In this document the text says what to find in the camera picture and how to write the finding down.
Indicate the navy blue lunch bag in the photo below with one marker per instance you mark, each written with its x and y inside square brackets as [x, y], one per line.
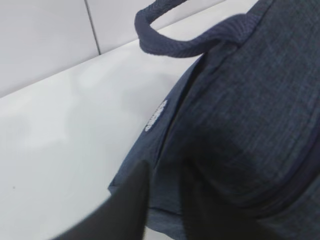
[246, 114]

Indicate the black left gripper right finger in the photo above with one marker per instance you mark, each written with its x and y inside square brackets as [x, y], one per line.
[207, 216]

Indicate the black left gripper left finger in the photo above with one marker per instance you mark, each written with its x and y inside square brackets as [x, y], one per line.
[123, 216]

